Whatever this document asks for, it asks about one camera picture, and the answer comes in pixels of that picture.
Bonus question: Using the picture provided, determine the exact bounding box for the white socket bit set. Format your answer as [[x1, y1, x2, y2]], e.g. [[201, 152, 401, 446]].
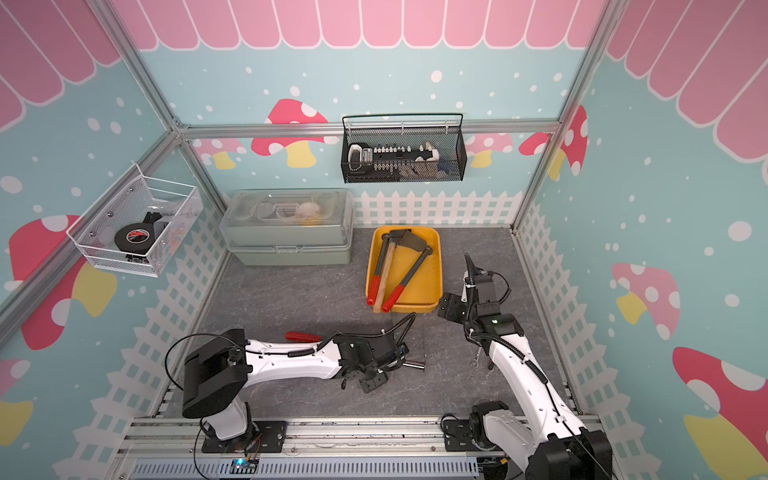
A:
[[345, 142, 441, 179]]

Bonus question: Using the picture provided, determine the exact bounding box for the wooden-handled hatchet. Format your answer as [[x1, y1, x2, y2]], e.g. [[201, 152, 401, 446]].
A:
[[373, 234, 397, 313]]

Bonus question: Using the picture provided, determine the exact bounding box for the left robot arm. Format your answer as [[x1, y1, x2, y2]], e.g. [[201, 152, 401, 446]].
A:
[[171, 313, 416, 452]]

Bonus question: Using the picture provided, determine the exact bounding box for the translucent green storage box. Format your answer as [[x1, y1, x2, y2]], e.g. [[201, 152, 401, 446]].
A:
[[219, 189, 354, 266]]

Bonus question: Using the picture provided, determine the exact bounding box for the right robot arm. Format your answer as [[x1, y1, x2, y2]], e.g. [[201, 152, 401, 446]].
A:
[[438, 254, 614, 479]]

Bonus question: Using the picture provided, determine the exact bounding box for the white wire wall basket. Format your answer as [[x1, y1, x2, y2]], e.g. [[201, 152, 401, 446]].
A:
[[67, 165, 203, 278]]

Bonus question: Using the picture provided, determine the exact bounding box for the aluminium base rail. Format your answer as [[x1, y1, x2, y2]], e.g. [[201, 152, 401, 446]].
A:
[[107, 416, 510, 479]]

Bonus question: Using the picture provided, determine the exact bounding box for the black wire mesh basket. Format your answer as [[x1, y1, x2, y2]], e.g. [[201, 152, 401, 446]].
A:
[[340, 113, 467, 183]]

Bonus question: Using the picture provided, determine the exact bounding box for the black tape roll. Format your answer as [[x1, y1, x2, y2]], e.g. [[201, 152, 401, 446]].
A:
[[114, 223, 156, 255]]

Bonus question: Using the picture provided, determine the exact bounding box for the yellow plastic storage tray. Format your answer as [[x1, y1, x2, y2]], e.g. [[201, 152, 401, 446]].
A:
[[365, 226, 443, 313]]

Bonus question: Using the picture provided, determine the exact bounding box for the red-handled small hoe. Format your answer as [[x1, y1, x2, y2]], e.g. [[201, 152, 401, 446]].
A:
[[367, 229, 411, 313]]

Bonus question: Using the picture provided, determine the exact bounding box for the green circuit board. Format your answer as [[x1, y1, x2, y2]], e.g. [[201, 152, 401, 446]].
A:
[[229, 458, 259, 476]]

